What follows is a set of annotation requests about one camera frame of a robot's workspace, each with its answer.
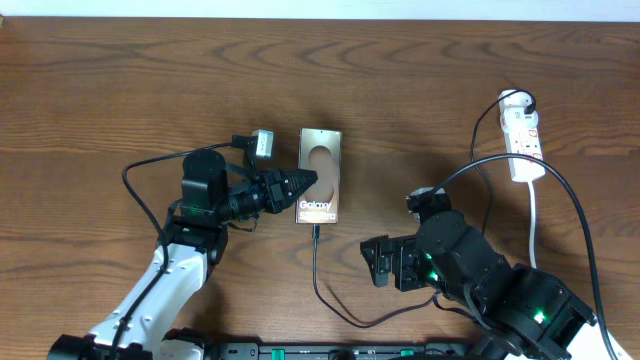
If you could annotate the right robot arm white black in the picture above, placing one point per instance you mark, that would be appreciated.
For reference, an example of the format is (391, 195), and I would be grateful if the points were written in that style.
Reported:
(525, 311)

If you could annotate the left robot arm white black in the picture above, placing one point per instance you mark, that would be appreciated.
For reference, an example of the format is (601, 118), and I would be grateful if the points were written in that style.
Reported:
(215, 196)

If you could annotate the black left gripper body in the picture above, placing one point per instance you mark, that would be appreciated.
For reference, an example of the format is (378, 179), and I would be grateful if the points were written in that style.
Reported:
(273, 191)

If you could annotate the white red power strip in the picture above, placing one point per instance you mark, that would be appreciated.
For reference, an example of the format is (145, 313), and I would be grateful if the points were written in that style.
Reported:
(519, 120)

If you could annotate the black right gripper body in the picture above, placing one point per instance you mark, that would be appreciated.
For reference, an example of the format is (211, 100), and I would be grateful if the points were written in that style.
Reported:
(417, 268)

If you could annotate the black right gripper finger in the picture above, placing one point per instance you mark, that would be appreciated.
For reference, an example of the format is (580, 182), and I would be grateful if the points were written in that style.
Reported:
(374, 248)
(380, 272)

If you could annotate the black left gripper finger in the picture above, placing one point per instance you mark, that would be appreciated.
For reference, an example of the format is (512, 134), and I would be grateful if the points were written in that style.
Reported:
(298, 180)
(289, 198)

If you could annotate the gold Galaxy smartphone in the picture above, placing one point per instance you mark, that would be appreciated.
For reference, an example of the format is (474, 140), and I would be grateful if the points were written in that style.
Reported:
(320, 151)

